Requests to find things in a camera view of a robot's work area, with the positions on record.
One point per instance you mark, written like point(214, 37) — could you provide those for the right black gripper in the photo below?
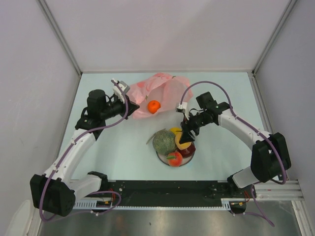
point(187, 126)

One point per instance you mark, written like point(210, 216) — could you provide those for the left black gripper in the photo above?
point(127, 108)

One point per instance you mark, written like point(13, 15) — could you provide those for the yellow orange fake apricot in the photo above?
point(178, 144)

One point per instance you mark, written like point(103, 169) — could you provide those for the dark red fake apple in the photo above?
point(188, 151)

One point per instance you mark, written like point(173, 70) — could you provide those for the orange fake tangerine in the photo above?
point(153, 106)

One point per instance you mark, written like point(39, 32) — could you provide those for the green netted fake melon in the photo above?
point(163, 142)

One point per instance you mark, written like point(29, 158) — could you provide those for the orange fake peach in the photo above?
point(174, 159)

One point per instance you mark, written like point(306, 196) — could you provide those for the pink plastic bag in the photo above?
point(161, 87)

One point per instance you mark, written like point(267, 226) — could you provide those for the yellow fake mango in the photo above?
point(175, 130)

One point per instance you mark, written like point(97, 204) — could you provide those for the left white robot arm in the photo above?
point(53, 191)

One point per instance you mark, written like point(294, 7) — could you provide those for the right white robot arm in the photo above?
point(270, 156)

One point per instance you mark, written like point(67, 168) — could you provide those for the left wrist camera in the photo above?
point(120, 89)

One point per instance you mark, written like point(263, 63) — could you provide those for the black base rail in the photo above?
point(184, 193)

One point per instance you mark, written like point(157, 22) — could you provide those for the aluminium frame rail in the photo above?
point(271, 191)

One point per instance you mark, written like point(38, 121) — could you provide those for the white cable duct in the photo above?
point(93, 204)

